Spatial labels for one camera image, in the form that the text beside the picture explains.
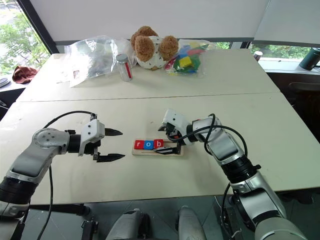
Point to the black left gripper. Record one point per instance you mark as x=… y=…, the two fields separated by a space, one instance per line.
x=91 y=147

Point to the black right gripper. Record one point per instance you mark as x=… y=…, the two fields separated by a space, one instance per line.
x=172 y=130

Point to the red letter b block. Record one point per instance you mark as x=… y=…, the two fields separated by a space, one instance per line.
x=158 y=143

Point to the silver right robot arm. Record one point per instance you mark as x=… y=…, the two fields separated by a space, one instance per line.
x=250 y=185

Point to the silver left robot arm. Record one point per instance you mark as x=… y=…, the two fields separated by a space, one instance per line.
x=37 y=152

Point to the blue letter o block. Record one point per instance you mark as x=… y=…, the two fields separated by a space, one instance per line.
x=148 y=144

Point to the wooden letter tray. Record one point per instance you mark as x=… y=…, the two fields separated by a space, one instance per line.
x=145 y=152

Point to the red letter r block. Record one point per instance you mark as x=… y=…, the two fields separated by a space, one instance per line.
x=139 y=144

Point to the grey rounded robot shape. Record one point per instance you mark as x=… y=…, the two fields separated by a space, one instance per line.
x=127 y=225
x=191 y=223

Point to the bag of coloured blocks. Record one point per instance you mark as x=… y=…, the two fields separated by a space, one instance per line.
x=190 y=58

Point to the clear jar with grey lid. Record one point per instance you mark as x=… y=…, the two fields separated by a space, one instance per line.
x=124 y=68

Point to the clear plastic bag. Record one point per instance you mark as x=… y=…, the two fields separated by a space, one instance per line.
x=92 y=57

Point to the brown and white plush toy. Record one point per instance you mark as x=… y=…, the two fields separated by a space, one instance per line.
x=150 y=47

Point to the red cloth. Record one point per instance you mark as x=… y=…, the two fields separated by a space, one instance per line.
x=23 y=73

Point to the small white cup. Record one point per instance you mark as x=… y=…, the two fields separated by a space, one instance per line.
x=257 y=55

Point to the dark round disc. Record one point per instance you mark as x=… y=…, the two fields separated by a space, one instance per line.
x=3 y=82

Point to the dark wooden chair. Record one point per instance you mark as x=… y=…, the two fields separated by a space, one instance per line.
x=305 y=87

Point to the dark green thermos bottle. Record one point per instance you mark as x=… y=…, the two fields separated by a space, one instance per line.
x=310 y=58

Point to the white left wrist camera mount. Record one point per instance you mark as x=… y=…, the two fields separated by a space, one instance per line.
x=93 y=128

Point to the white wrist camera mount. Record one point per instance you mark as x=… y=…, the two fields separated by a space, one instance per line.
x=93 y=128
x=177 y=117

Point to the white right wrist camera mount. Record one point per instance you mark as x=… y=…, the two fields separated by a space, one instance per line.
x=177 y=117

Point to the black table frame bar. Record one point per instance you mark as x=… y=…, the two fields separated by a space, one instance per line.
x=60 y=208

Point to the black window frame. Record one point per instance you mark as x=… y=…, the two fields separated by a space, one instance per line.
x=40 y=27

